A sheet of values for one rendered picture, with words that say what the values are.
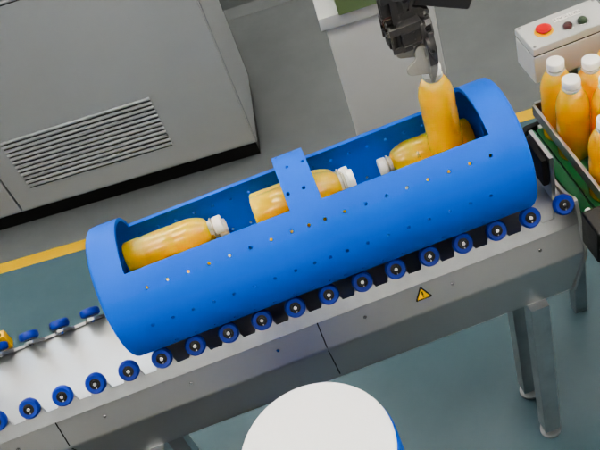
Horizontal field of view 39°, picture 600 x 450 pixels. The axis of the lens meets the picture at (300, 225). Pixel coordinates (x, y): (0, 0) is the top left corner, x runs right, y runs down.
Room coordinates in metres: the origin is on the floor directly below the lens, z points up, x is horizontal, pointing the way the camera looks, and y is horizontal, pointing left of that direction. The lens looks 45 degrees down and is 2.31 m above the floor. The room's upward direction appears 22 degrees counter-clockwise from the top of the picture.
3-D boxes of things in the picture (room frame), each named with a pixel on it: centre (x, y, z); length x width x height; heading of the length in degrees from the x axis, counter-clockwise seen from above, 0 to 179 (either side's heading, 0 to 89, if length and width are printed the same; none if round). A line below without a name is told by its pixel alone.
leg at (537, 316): (1.16, -0.46, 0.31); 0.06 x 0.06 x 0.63; 89
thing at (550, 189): (1.23, -0.52, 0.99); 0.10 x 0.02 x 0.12; 179
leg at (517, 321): (1.30, -0.46, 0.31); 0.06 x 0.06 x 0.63; 89
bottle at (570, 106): (1.32, -0.65, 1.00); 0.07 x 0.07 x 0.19
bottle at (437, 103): (1.29, -0.35, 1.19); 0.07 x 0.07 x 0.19
